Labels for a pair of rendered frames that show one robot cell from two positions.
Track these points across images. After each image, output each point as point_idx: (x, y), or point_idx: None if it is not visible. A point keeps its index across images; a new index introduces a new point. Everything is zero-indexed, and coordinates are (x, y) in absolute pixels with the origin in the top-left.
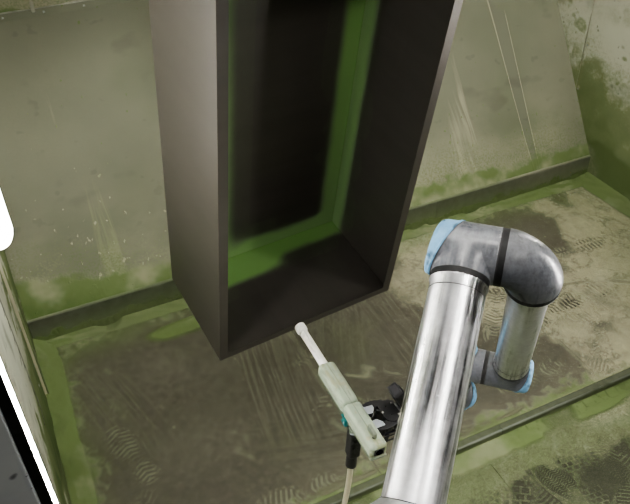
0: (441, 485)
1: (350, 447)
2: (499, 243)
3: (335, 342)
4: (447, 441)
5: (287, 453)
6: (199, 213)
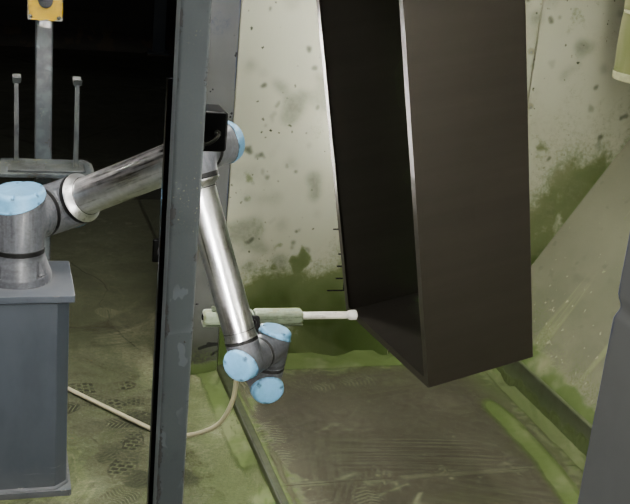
0: (83, 183)
1: None
2: None
3: (473, 495)
4: (102, 173)
5: (322, 445)
6: (363, 162)
